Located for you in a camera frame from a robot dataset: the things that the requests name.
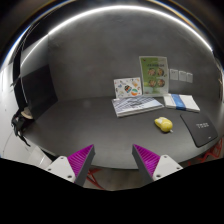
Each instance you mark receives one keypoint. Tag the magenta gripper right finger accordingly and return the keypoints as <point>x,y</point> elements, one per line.
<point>151,166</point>

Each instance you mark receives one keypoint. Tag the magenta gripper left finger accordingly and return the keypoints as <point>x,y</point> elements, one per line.
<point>75,167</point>

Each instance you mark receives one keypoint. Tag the yellow computer mouse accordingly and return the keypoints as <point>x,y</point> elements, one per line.
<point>164,124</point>

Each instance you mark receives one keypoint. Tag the black mouse pad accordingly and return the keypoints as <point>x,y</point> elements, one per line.
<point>200,127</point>

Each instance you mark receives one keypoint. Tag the striped grey book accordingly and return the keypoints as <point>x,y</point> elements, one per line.
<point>135,105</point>

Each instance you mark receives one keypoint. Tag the white and blue booklet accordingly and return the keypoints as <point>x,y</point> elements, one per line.
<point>181,102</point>

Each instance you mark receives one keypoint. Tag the white illustrated card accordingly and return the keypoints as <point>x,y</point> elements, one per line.
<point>127,87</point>

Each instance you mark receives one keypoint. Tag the black monitor screen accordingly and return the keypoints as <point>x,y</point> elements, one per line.
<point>39,91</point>

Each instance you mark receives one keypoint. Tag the green standing poster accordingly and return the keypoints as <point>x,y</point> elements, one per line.
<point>155,75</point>

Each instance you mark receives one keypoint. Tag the white wall outlet plate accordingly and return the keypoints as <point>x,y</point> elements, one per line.
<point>182,76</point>
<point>173,74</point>
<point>189,77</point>

